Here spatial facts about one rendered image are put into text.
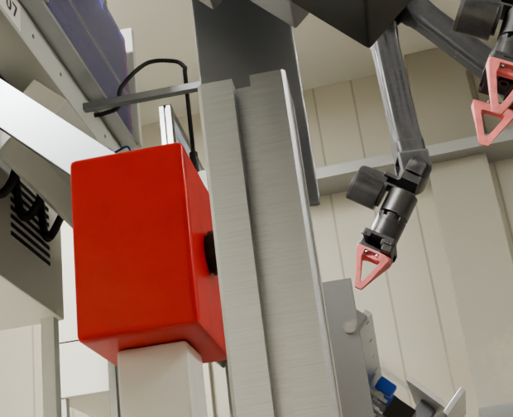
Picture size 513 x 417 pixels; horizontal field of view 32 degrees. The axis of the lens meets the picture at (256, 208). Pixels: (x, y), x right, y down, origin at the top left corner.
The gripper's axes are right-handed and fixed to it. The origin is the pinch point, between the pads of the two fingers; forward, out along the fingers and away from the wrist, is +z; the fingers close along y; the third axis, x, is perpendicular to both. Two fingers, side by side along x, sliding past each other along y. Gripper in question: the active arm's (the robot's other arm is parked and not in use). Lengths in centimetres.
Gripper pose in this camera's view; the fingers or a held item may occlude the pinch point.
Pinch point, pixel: (360, 285)
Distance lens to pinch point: 165.3
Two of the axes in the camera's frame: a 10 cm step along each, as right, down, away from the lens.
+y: -1.7, -3.6, -9.2
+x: 8.7, 3.8, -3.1
